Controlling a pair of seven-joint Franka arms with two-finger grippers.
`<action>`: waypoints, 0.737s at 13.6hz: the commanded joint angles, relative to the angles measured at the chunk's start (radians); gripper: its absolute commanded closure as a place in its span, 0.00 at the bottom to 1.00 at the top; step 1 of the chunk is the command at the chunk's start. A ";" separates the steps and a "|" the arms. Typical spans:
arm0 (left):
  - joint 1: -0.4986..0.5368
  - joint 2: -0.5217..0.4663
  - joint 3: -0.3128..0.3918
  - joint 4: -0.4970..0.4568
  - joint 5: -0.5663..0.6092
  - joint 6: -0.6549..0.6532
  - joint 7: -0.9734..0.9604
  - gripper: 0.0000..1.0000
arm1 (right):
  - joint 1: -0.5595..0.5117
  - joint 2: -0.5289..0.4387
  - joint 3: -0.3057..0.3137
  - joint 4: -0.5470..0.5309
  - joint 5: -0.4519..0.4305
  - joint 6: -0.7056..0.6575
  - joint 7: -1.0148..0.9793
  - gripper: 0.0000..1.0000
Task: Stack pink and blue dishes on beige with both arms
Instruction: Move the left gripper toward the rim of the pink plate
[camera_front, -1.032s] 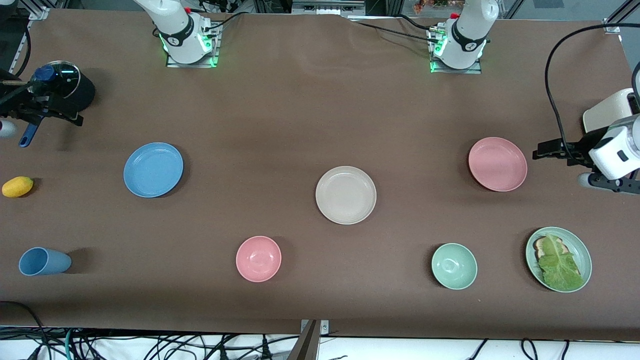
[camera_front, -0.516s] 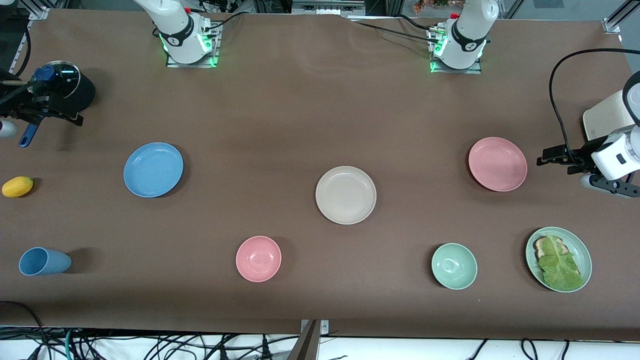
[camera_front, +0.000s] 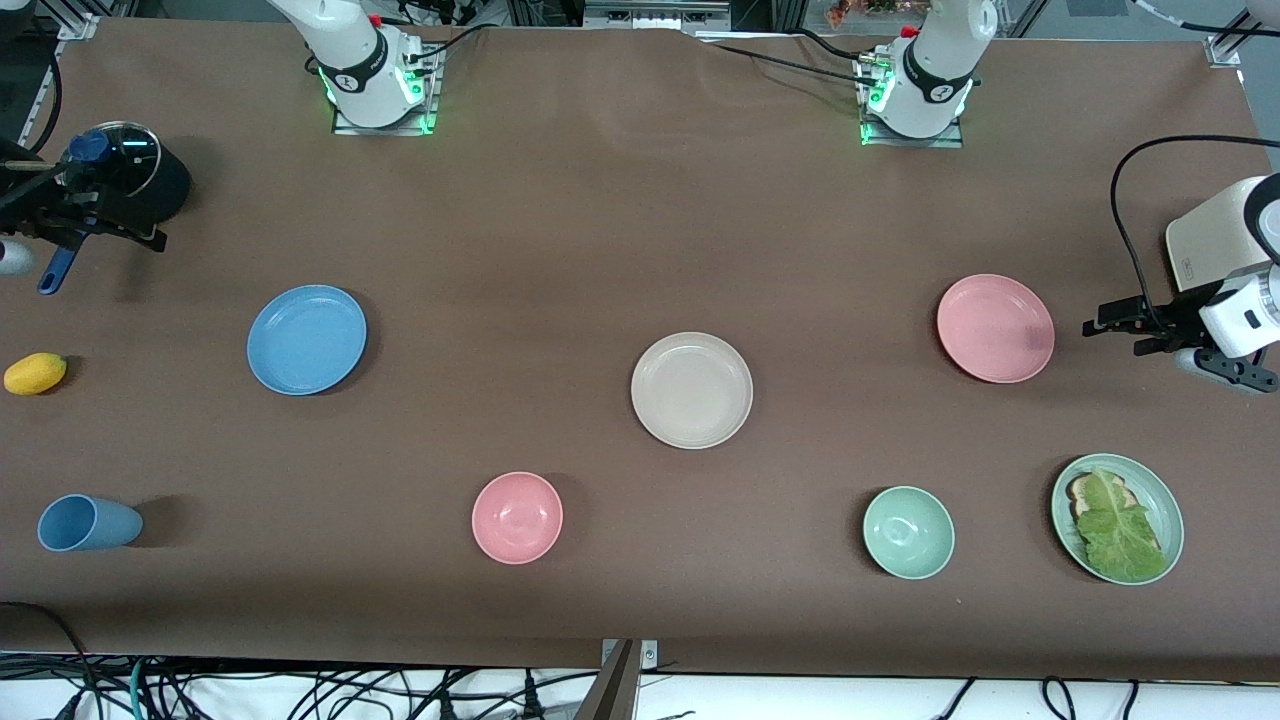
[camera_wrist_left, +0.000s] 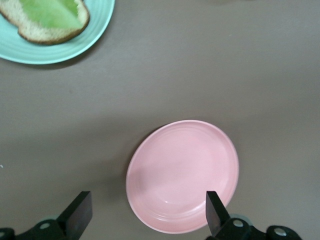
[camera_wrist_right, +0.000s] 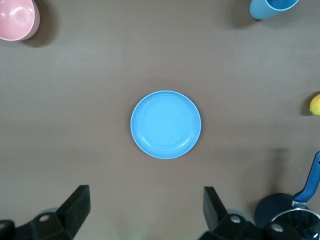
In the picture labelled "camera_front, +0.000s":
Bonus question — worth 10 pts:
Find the wide blue bowl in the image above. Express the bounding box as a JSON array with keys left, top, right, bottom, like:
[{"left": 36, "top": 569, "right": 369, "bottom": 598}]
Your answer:
[{"left": 246, "top": 285, "right": 368, "bottom": 397}]

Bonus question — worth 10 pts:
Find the glass lid blue knob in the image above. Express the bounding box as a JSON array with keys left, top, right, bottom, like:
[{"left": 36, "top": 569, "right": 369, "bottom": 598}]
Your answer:
[{"left": 57, "top": 121, "right": 161, "bottom": 209}]

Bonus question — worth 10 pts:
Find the dark slanted bar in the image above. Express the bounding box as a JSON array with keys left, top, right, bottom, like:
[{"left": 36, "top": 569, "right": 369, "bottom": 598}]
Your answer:
[{"left": 575, "top": 640, "right": 641, "bottom": 720}]

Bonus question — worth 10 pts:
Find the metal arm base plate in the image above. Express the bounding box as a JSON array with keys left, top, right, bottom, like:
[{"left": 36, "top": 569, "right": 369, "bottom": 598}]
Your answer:
[
  {"left": 332, "top": 45, "right": 439, "bottom": 136},
  {"left": 860, "top": 55, "right": 964, "bottom": 149}
]

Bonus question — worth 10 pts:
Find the small deep green bowl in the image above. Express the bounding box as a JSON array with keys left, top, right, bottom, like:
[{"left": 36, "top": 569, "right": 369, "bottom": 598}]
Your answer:
[{"left": 862, "top": 485, "right": 956, "bottom": 581}]

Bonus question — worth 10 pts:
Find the blue plastic cup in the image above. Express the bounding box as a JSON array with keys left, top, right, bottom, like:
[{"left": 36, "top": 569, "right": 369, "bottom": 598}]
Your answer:
[{"left": 37, "top": 494, "right": 144, "bottom": 553}]

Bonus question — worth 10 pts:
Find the wide pink bowl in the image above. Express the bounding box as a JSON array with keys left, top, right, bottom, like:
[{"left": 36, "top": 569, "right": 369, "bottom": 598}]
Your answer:
[{"left": 936, "top": 274, "right": 1056, "bottom": 385}]

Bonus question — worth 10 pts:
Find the yellow lemon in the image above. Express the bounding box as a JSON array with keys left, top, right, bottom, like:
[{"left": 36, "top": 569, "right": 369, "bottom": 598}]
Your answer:
[{"left": 3, "top": 352, "right": 68, "bottom": 396}]

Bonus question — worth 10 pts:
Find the aluminium frame profile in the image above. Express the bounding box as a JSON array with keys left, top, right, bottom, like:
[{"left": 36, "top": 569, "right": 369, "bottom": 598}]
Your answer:
[
  {"left": 38, "top": 0, "right": 101, "bottom": 41},
  {"left": 1205, "top": 0, "right": 1280, "bottom": 69}
]

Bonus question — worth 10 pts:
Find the black arm base cable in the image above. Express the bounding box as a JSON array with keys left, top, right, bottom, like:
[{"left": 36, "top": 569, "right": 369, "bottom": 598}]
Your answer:
[
  {"left": 405, "top": 20, "right": 501, "bottom": 63},
  {"left": 795, "top": 28, "right": 881, "bottom": 63},
  {"left": 700, "top": 40, "right": 881, "bottom": 87}
]

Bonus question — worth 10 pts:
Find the small deep pink bowl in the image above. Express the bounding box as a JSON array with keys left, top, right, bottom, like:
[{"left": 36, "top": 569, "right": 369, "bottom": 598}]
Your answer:
[{"left": 471, "top": 471, "right": 564, "bottom": 566}]

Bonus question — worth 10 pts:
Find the green plate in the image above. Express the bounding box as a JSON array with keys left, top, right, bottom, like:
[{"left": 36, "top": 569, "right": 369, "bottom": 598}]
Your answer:
[{"left": 1050, "top": 453, "right": 1185, "bottom": 587}]

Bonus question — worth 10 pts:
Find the brown table cover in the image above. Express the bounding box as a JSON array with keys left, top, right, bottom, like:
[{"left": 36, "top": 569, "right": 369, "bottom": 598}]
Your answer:
[{"left": 0, "top": 18, "right": 1280, "bottom": 683}]

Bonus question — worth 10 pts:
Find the small metal bracket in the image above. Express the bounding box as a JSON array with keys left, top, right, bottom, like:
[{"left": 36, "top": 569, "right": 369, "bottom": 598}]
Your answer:
[{"left": 600, "top": 638, "right": 659, "bottom": 671}]

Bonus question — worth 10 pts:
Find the grey metal device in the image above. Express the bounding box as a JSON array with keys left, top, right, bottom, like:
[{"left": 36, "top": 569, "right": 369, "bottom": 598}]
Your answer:
[{"left": 585, "top": 0, "right": 731, "bottom": 31}]

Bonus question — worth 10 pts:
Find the toasted bread slice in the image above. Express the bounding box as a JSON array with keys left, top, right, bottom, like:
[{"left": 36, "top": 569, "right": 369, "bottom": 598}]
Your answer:
[{"left": 1066, "top": 472, "right": 1136, "bottom": 526}]

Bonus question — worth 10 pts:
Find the green lettuce leaf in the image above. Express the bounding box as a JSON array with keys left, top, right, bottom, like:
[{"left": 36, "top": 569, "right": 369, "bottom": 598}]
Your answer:
[{"left": 1075, "top": 468, "right": 1167, "bottom": 583}]

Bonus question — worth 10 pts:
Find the orange green decoration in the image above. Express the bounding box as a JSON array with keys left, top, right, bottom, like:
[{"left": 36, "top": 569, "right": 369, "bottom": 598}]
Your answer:
[{"left": 828, "top": 0, "right": 931, "bottom": 27}]

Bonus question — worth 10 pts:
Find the wide beige bowl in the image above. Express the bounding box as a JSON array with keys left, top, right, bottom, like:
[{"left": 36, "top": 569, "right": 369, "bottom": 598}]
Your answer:
[{"left": 630, "top": 331, "right": 754, "bottom": 451}]

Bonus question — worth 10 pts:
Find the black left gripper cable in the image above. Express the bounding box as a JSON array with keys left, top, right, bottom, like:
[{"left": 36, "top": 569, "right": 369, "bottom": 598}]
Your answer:
[{"left": 1109, "top": 134, "right": 1280, "bottom": 337}]

